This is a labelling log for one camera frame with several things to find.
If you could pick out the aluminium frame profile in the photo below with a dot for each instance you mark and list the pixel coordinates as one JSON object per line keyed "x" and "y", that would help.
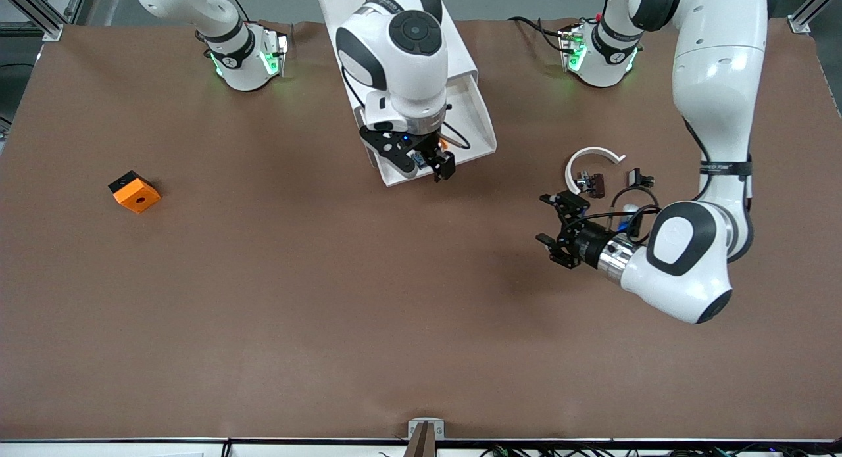
{"x": 49, "y": 24}
{"x": 799, "y": 24}

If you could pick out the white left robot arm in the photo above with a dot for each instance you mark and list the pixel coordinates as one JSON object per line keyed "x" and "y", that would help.
{"x": 717, "y": 82}

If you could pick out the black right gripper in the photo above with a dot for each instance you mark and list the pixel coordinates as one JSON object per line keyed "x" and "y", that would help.
{"x": 433, "y": 150}

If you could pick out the brown contact block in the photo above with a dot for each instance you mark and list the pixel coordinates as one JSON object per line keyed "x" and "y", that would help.
{"x": 596, "y": 185}

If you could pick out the white curved plastic piece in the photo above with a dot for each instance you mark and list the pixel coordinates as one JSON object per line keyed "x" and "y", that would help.
{"x": 595, "y": 150}

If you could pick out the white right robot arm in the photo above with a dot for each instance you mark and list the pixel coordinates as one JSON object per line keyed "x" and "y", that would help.
{"x": 408, "y": 75}

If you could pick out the orange and black button box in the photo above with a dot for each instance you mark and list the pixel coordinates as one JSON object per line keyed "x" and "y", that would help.
{"x": 137, "y": 197}

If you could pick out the grey metal bracket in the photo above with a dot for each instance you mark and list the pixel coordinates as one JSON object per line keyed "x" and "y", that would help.
{"x": 414, "y": 425}

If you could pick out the small black contact block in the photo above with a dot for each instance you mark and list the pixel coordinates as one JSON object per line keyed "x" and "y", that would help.
{"x": 635, "y": 177}

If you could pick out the brown table mat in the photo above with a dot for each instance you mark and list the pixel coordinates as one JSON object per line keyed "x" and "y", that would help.
{"x": 329, "y": 299}

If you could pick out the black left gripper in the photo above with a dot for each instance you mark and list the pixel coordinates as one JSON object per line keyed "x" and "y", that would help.
{"x": 585, "y": 244}

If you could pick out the white drawer cabinet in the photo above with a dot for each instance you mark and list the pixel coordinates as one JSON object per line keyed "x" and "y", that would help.
{"x": 460, "y": 49}

